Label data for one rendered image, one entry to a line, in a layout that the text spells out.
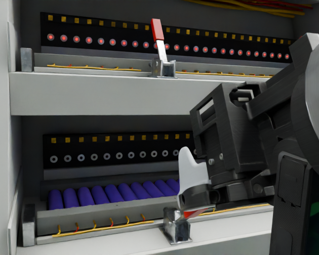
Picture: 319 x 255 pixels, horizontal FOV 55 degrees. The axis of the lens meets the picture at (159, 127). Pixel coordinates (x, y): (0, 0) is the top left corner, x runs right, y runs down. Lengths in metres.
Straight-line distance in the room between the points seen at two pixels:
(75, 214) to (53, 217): 0.03
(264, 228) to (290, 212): 0.25
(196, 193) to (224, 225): 0.20
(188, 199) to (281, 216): 0.07
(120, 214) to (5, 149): 0.16
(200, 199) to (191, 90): 0.20
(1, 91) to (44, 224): 0.16
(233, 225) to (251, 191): 0.24
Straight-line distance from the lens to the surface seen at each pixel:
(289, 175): 0.19
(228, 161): 0.21
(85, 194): 0.45
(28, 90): 0.35
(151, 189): 0.47
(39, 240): 0.38
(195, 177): 0.27
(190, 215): 0.34
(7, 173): 0.34
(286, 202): 0.19
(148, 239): 0.39
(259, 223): 0.45
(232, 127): 0.20
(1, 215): 0.34
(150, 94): 0.37
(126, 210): 0.41
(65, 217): 0.39
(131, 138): 0.51
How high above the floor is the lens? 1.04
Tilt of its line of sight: 9 degrees up
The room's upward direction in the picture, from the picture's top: 4 degrees counter-clockwise
